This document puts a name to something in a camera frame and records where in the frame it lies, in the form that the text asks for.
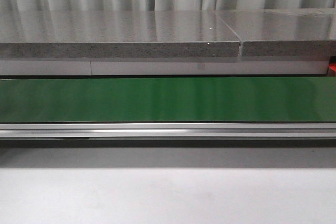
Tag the grey stone countertop slab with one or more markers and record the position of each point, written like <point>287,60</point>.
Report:
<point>115,34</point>

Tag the green conveyor belt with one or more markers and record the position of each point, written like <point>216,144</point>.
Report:
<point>220,99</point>

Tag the white cabinet front panel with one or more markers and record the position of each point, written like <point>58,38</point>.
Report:
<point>164,66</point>

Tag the grey stone slab right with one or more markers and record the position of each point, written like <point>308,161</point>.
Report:
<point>283,33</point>

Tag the red object at right edge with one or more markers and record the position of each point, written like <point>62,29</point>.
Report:
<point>332,69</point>

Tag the aluminium conveyor side rail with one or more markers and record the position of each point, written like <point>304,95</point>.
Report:
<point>200,130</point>

